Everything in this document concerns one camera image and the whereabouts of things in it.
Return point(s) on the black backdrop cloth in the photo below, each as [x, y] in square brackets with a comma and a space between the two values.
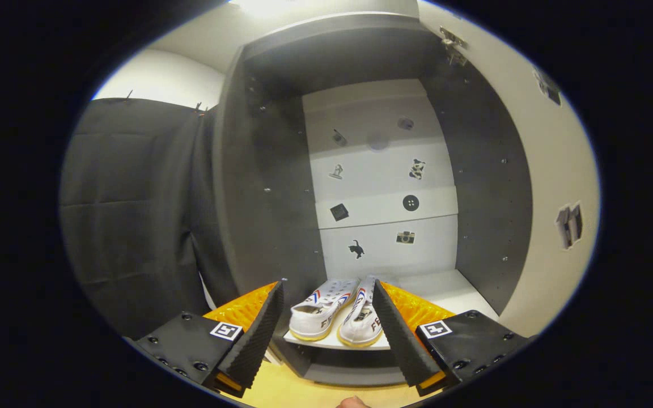
[134, 215]

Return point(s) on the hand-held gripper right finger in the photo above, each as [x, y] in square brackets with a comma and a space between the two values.
[400, 340]

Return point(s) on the dark grey shoe cabinet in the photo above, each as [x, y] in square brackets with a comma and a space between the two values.
[275, 198]

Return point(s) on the large ceiling light panel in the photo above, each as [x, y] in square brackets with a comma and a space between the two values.
[275, 5]

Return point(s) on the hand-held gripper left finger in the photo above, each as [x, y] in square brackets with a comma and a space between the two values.
[255, 340]

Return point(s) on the white canvas shoe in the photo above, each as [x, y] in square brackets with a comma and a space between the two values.
[360, 326]
[318, 317]

